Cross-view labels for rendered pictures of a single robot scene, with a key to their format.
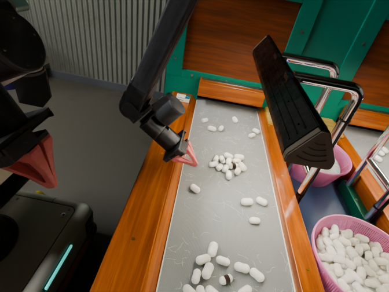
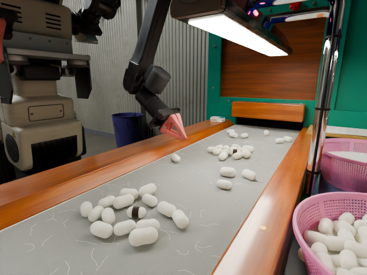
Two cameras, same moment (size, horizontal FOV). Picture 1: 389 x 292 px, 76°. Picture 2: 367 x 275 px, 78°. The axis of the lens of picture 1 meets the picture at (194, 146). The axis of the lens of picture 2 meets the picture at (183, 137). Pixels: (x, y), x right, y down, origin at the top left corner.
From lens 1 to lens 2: 0.49 m
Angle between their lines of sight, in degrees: 37
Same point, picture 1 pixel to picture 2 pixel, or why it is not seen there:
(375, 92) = not seen: outside the picture
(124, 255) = (60, 172)
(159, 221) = (114, 164)
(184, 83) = (222, 109)
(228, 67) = (262, 88)
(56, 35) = not seen: hidden behind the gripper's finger
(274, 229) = (249, 197)
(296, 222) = (283, 189)
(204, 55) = (238, 82)
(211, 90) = (244, 109)
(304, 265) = (260, 222)
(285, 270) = (232, 231)
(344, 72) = not seen: outside the picture
